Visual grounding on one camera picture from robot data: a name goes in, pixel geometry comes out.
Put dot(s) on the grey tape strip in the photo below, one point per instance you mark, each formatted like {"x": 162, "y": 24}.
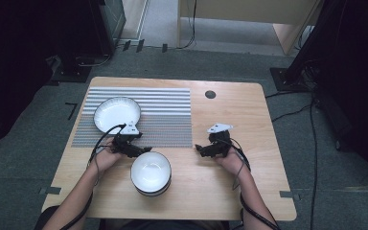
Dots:
{"x": 51, "y": 190}
{"x": 289, "y": 195}

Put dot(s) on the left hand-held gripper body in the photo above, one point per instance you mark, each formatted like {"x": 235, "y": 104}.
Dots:
{"x": 126, "y": 140}

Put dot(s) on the grey striped placemat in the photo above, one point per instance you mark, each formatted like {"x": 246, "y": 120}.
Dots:
{"x": 166, "y": 118}

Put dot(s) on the person's lap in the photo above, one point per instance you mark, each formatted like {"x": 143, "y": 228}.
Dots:
{"x": 163, "y": 225}

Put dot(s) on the white bowl with dark rim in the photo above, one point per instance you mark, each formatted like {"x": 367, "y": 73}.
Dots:
{"x": 151, "y": 172}

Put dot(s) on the light wooden furniture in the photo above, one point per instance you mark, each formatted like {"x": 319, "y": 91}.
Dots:
{"x": 252, "y": 12}

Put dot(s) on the person's right hand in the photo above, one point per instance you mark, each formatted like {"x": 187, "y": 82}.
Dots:
{"x": 230, "y": 163}

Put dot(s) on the black round table grommet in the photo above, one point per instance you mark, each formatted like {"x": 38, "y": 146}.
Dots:
{"x": 210, "y": 94}

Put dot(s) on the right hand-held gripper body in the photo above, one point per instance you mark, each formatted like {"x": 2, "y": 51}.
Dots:
{"x": 219, "y": 140}

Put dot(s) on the dark cabinet on black base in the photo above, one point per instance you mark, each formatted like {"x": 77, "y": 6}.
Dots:
{"x": 103, "y": 28}

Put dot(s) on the white plate with dark rim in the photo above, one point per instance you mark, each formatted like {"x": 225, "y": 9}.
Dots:
{"x": 115, "y": 113}

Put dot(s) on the black stand with base plate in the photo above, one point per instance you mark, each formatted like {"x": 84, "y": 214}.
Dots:
{"x": 316, "y": 48}

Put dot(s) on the person's left hand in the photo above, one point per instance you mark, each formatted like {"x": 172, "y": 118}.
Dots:
{"x": 106, "y": 159}

